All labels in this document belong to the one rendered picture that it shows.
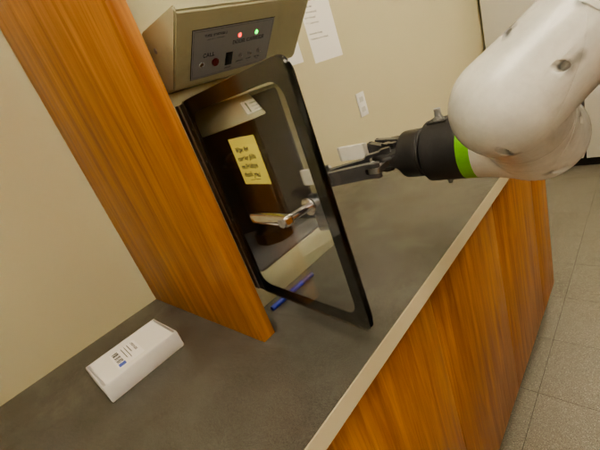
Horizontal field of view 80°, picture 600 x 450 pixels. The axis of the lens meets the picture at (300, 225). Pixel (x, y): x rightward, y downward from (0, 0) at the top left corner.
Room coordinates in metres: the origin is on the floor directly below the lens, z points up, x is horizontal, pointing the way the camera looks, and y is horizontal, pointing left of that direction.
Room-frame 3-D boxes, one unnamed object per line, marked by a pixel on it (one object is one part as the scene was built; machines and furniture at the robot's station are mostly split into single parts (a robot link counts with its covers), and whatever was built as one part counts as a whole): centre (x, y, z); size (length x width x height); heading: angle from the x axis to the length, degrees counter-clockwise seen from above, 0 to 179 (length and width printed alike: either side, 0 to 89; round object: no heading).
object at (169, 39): (0.75, -0.02, 1.46); 0.32 x 0.11 x 0.10; 131
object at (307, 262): (0.55, 0.04, 1.19); 0.30 x 0.01 x 0.40; 34
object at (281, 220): (0.48, 0.02, 1.20); 0.10 x 0.05 x 0.03; 34
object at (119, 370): (0.65, 0.42, 0.96); 0.16 x 0.12 x 0.04; 130
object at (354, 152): (0.71, -0.15, 1.19); 0.07 x 0.01 x 0.03; 41
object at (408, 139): (0.57, -0.20, 1.19); 0.09 x 0.08 x 0.07; 41
